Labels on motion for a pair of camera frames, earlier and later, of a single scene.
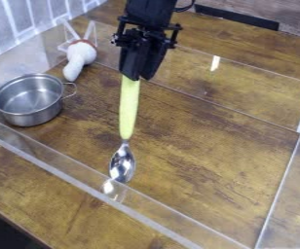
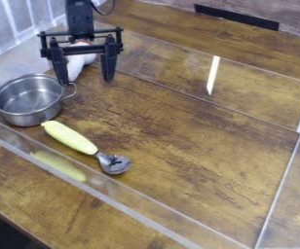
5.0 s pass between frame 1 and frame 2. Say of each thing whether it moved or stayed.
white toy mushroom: stayed
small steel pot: stayed
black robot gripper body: moved
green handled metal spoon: moved
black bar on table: stayed
